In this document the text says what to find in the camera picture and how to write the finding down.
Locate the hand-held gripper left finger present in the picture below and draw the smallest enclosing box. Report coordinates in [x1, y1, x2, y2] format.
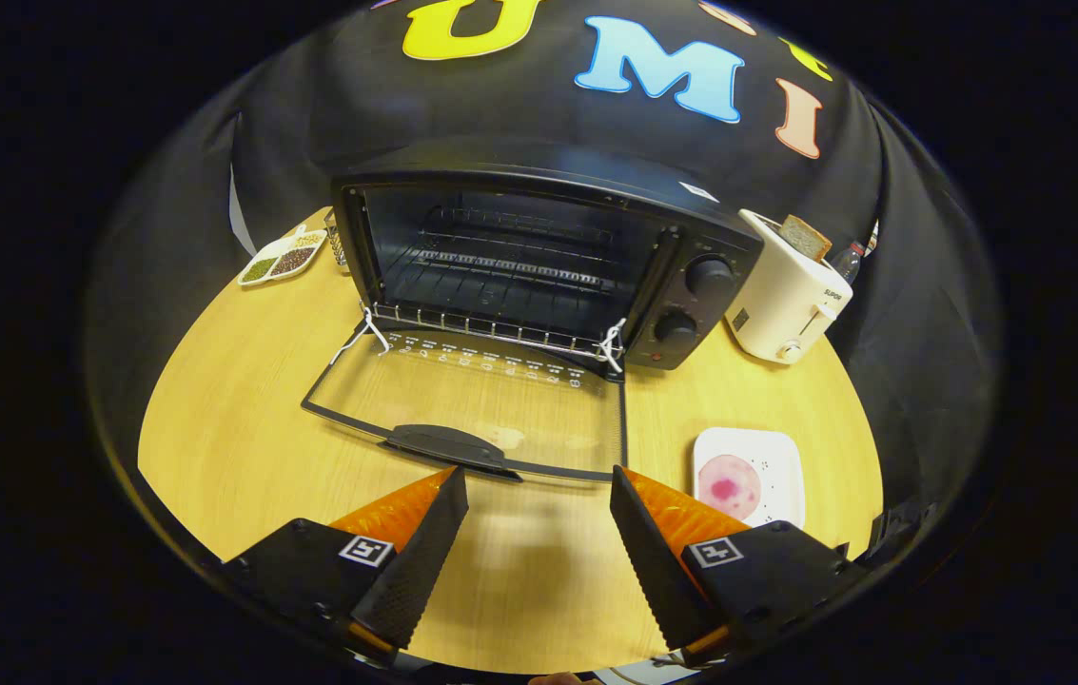
[220, 466, 470, 667]

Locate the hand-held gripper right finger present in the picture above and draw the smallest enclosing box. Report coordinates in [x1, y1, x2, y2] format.
[609, 464, 868, 669]

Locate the pink ham slice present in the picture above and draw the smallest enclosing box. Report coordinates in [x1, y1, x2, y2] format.
[698, 454, 763, 510]

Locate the white square plate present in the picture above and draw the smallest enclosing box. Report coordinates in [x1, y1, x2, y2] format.
[693, 427, 806, 530]

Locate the black toaster oven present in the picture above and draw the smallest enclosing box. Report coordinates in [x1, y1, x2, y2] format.
[301, 143, 766, 484]

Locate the white pop-up toaster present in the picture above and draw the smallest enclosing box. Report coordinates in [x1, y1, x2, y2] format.
[724, 209, 853, 366]

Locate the white divided dish with beans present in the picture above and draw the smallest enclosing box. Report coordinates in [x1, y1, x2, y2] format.
[237, 225, 328, 288]

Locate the toasted bread slice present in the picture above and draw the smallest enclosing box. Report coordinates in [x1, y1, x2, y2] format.
[779, 214, 833, 263]

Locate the clear plastic bottle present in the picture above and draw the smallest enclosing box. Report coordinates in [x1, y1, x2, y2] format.
[832, 221, 880, 284]

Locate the white cord loop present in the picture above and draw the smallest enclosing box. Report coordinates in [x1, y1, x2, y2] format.
[596, 319, 628, 374]
[329, 304, 392, 367]

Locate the wire oven rack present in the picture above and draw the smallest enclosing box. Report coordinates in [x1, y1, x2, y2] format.
[367, 205, 639, 361]

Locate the metal wire holder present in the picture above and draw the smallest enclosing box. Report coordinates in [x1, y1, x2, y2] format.
[323, 207, 352, 269]

